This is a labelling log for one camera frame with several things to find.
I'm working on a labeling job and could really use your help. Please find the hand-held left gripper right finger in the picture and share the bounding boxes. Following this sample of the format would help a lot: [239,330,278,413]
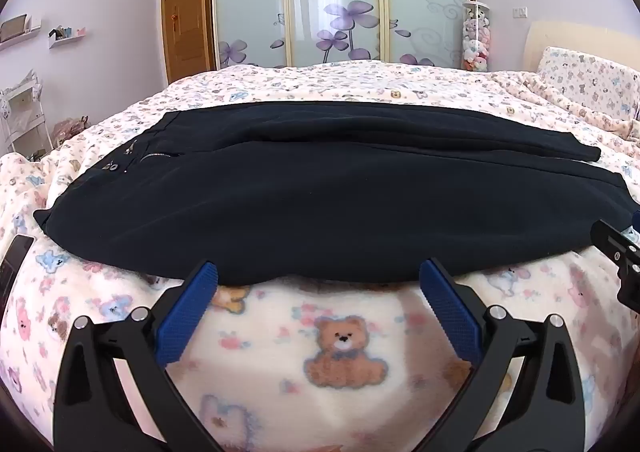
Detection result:
[418,257,586,452]

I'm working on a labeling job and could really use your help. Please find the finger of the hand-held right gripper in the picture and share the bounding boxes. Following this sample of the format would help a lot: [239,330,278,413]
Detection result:
[616,257,640,319]
[590,219,640,264]

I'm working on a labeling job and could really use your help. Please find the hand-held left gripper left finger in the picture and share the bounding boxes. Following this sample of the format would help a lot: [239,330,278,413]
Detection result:
[52,259,223,452]

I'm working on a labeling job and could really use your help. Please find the black pants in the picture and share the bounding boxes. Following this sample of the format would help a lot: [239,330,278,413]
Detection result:
[32,102,640,285]

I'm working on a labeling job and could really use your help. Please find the bear printed fleece blanket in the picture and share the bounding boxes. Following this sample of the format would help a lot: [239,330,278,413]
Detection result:
[0,59,640,452]

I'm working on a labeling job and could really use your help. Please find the bear printed pillow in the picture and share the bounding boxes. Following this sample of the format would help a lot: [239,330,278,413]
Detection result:
[536,46,640,121]

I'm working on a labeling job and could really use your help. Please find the black phone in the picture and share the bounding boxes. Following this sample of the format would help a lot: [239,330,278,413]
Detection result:
[0,234,35,304]

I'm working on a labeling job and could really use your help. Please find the cream headboard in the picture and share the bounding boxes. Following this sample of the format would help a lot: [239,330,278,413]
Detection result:
[522,20,640,79]

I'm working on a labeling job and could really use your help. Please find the clear tube of plush toys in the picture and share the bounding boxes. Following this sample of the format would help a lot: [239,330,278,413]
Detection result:
[460,0,492,73]

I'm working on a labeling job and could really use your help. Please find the white storage rack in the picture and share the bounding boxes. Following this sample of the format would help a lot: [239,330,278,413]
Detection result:
[0,69,51,156]

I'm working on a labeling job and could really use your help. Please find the wooden door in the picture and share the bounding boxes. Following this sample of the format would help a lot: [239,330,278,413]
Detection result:
[160,0,209,84]

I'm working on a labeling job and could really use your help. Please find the short white wall shelf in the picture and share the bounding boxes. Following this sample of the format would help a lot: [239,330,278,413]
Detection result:
[48,24,87,49]

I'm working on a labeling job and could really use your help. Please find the long white wall shelf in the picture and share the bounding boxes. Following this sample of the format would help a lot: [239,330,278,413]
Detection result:
[0,14,42,51]

